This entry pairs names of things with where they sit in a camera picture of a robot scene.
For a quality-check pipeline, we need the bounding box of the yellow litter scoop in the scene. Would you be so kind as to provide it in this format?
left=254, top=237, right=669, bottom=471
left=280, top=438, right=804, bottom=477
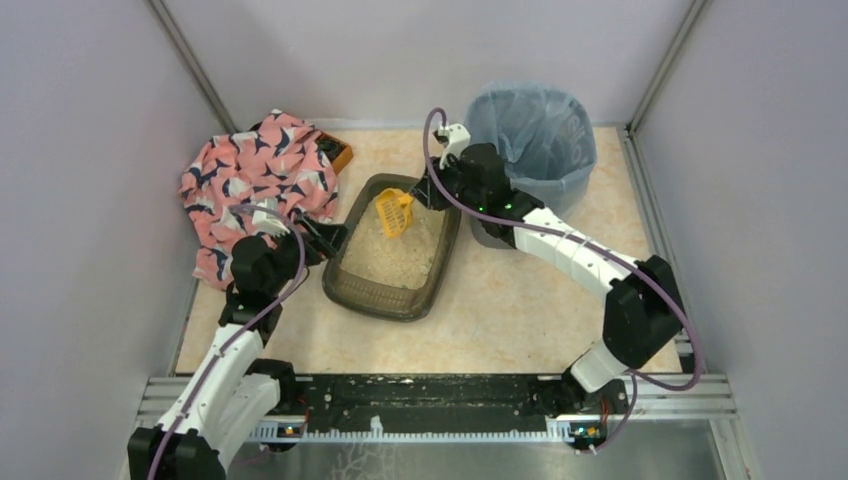
left=374, top=188, right=415, bottom=239

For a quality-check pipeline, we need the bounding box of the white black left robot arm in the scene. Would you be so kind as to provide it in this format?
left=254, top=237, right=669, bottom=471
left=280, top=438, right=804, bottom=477
left=127, top=207, right=349, bottom=479

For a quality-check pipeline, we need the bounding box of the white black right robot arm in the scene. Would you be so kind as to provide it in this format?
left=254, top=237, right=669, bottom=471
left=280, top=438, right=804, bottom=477
left=417, top=135, right=688, bottom=393

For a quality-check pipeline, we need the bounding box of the beige cat litter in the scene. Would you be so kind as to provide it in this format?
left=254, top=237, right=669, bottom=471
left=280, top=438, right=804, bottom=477
left=340, top=200, right=445, bottom=289

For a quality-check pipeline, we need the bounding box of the orange box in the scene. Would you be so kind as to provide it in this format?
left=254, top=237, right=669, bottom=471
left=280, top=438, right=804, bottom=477
left=317, top=132, right=354, bottom=174

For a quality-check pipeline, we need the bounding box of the grey ribbed trash bin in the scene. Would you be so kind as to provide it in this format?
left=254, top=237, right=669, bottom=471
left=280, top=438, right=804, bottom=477
left=472, top=198, right=535, bottom=250

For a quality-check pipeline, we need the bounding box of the pink patterned cloth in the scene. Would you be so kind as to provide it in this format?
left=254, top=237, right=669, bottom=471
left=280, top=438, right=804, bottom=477
left=178, top=109, right=339, bottom=290

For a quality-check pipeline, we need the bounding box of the light blue bin liner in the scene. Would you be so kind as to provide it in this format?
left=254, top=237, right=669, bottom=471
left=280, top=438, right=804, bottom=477
left=464, top=83, right=597, bottom=219

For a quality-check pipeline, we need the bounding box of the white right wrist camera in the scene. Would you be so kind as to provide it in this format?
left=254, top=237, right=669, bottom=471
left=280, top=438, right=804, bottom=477
left=433, top=123, right=471, bottom=170

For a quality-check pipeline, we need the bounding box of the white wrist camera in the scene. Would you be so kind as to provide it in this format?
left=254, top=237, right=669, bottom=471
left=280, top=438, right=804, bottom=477
left=433, top=123, right=471, bottom=170
left=252, top=198, right=290, bottom=237

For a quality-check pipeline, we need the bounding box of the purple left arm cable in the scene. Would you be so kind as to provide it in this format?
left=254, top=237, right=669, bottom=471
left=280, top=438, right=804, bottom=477
left=145, top=203, right=307, bottom=480

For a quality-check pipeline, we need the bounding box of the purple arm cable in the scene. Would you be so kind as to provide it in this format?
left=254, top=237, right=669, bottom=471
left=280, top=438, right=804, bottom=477
left=145, top=203, right=307, bottom=480
left=422, top=107, right=704, bottom=455

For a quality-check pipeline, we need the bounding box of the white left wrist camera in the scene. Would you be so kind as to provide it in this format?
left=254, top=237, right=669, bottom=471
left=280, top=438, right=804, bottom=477
left=252, top=198, right=290, bottom=237

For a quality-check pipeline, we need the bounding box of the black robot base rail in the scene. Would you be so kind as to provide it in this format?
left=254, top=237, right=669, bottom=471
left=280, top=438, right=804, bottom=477
left=235, top=372, right=629, bottom=444

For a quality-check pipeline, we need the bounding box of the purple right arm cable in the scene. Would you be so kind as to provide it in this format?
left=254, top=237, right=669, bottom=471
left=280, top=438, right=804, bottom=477
left=422, top=107, right=704, bottom=455

